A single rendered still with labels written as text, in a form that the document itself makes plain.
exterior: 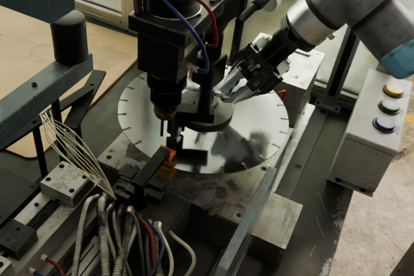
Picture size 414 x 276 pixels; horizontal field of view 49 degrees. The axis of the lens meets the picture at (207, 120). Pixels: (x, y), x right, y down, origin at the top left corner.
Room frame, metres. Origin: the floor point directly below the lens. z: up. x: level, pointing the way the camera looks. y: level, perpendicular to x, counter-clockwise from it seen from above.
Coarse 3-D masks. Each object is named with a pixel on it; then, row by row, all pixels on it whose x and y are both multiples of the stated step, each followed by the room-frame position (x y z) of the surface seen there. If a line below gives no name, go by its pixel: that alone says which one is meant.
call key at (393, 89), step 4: (388, 84) 0.92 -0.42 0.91; (392, 84) 0.92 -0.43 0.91; (396, 84) 0.92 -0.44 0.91; (388, 88) 0.90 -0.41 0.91; (392, 88) 0.90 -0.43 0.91; (396, 88) 0.91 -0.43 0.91; (400, 88) 0.91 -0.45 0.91; (388, 92) 0.89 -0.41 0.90; (392, 92) 0.89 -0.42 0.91; (396, 92) 0.89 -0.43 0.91; (400, 92) 0.89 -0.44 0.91
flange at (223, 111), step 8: (184, 96) 0.70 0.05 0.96; (192, 96) 0.70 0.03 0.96; (216, 104) 0.67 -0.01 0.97; (224, 104) 0.69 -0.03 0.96; (216, 112) 0.66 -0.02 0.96; (224, 112) 0.67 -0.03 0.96; (232, 112) 0.67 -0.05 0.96; (216, 120) 0.64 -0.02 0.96; (224, 120) 0.64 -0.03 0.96; (200, 128) 0.62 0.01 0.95; (208, 128) 0.62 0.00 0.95
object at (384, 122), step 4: (380, 116) 0.79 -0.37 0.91; (384, 116) 0.79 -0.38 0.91; (376, 120) 0.77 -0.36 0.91; (380, 120) 0.78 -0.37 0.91; (384, 120) 0.78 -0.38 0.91; (388, 120) 0.78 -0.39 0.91; (392, 120) 0.78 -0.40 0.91; (376, 124) 0.77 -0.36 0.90; (380, 124) 0.76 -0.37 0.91; (384, 124) 0.76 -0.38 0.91; (388, 124) 0.76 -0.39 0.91; (392, 124) 0.77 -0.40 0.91; (380, 128) 0.76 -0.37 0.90; (384, 128) 0.75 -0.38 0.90; (388, 128) 0.75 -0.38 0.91; (392, 128) 0.76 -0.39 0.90
